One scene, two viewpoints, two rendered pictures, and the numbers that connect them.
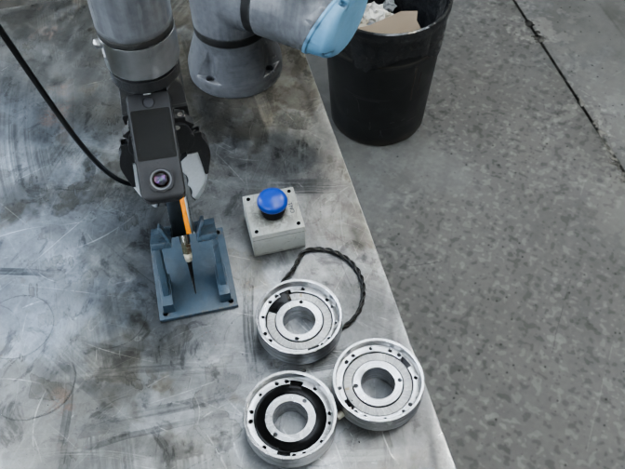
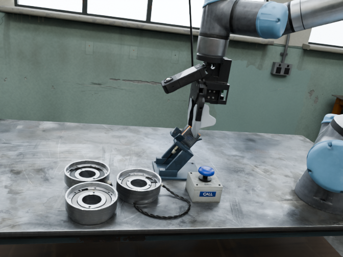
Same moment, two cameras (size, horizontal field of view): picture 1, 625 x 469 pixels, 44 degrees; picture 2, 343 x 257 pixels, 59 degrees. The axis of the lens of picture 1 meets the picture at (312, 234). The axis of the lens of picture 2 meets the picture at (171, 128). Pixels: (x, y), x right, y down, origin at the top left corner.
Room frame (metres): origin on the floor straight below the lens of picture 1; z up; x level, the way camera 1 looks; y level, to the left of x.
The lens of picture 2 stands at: (0.54, -0.61, 1.20)
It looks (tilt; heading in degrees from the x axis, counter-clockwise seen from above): 20 degrees down; 90
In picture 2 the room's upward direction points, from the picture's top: 8 degrees clockwise
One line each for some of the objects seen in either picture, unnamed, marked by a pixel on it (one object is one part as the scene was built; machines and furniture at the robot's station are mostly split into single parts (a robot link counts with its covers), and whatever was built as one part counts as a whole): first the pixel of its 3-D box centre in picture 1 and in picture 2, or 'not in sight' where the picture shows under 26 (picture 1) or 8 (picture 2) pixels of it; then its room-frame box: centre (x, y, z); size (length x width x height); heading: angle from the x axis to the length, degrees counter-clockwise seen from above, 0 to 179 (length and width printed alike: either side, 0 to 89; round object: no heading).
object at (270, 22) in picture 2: not in sight; (261, 19); (0.71, 0.13, 1.22); 0.11 x 0.11 x 0.08; 61
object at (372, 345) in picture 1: (377, 386); (91, 203); (0.40, -0.07, 0.82); 0.10 x 0.10 x 0.04
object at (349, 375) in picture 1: (377, 386); (91, 203); (0.40, -0.07, 0.82); 0.08 x 0.08 x 0.02
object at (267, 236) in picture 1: (272, 217); (205, 186); (0.64, 0.05, 0.82); 0.08 x 0.07 x 0.05; 13
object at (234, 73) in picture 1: (232, 42); (329, 181); (0.97, 0.12, 0.85); 0.15 x 0.15 x 0.10
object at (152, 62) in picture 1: (137, 45); (212, 47); (0.61, 0.17, 1.15); 0.08 x 0.08 x 0.05
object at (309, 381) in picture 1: (290, 420); (87, 177); (0.36, 0.03, 0.82); 0.10 x 0.10 x 0.04
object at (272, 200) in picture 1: (272, 208); (205, 177); (0.64, 0.05, 0.85); 0.04 x 0.04 x 0.05
